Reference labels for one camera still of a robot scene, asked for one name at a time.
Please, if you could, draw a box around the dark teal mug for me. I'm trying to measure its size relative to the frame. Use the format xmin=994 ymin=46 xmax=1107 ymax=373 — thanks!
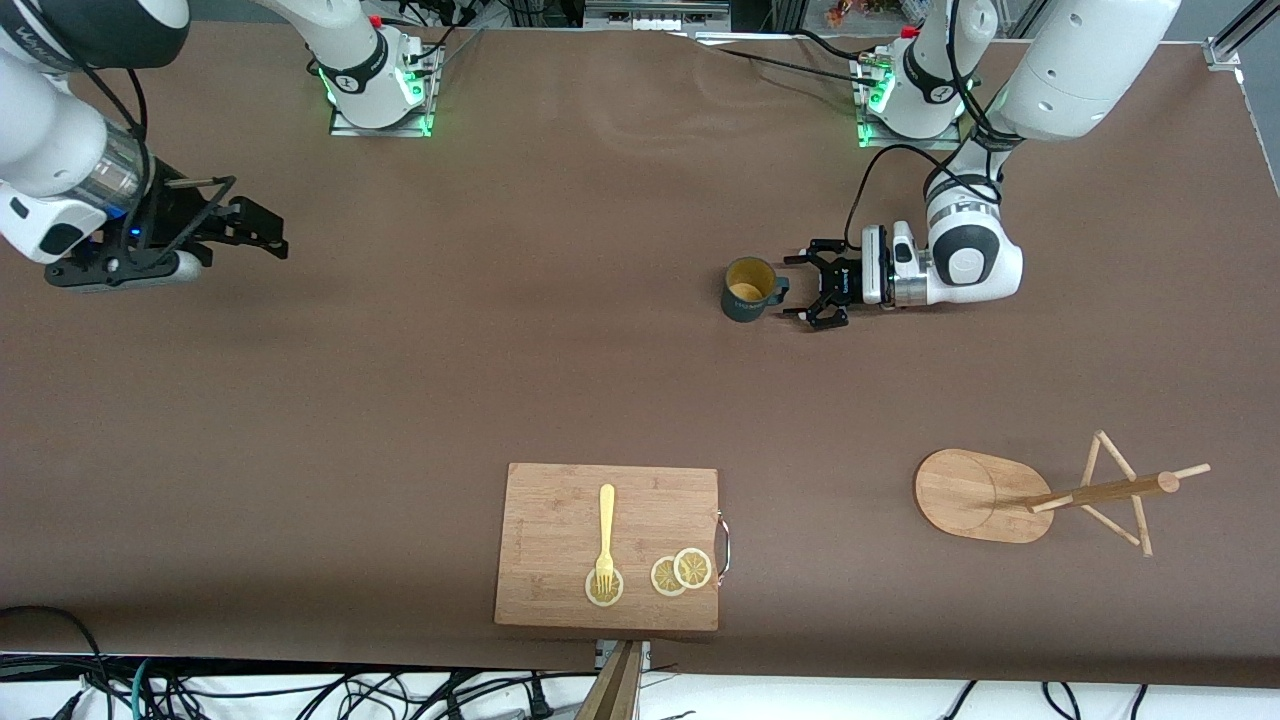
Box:
xmin=721 ymin=256 xmax=792 ymax=325

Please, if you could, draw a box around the wooden mug rack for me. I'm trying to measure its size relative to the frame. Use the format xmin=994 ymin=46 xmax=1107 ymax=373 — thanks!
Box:
xmin=913 ymin=431 xmax=1213 ymax=559

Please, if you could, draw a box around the grey power strip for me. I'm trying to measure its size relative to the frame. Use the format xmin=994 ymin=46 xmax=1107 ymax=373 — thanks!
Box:
xmin=583 ymin=0 xmax=734 ymax=32

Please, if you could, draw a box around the yellow plastic fork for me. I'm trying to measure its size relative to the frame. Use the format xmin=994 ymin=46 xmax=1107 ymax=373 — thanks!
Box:
xmin=594 ymin=484 xmax=618 ymax=598

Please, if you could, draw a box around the bamboo cutting board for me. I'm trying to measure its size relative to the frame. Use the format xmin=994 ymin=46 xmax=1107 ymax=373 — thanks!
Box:
xmin=494 ymin=461 xmax=732 ymax=633

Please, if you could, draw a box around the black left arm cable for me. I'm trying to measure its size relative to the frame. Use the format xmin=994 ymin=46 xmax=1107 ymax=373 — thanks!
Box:
xmin=843 ymin=0 xmax=1013 ymax=253

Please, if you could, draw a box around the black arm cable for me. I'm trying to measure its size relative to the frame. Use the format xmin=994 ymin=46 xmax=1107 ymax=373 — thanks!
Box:
xmin=843 ymin=0 xmax=1013 ymax=253
xmin=40 ymin=40 xmax=241 ymax=263

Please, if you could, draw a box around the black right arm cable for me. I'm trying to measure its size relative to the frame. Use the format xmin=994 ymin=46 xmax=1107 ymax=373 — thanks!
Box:
xmin=40 ymin=40 xmax=241 ymax=263

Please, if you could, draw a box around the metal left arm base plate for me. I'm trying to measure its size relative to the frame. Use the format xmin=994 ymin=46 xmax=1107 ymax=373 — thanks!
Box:
xmin=850 ymin=52 xmax=965 ymax=152

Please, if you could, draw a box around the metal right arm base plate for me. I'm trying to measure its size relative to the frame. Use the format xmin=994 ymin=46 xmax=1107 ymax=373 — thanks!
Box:
xmin=328 ymin=42 xmax=444 ymax=139

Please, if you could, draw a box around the long black table cable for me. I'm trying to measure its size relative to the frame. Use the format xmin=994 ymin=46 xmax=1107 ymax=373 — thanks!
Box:
xmin=690 ymin=34 xmax=893 ymax=91

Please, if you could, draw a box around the short black table cable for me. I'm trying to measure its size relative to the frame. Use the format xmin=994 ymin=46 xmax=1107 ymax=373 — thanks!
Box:
xmin=793 ymin=27 xmax=873 ymax=63

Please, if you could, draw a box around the metal post bracket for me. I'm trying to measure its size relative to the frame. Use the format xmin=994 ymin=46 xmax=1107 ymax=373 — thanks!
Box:
xmin=594 ymin=639 xmax=653 ymax=671

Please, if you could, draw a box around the black looped floor cable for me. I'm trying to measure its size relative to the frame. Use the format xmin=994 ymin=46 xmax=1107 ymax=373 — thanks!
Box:
xmin=0 ymin=604 xmax=114 ymax=720

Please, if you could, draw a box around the wooden camera post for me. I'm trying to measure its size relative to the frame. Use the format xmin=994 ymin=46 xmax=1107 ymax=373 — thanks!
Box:
xmin=573 ymin=640 xmax=644 ymax=720

